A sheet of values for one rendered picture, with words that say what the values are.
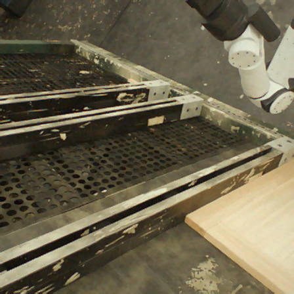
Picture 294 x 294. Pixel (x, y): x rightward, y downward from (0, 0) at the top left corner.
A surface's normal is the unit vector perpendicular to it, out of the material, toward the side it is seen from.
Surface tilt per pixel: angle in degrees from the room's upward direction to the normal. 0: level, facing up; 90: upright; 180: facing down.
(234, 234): 56
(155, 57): 0
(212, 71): 0
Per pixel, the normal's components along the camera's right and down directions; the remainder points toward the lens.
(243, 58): -0.15, 0.92
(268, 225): 0.17, -0.87
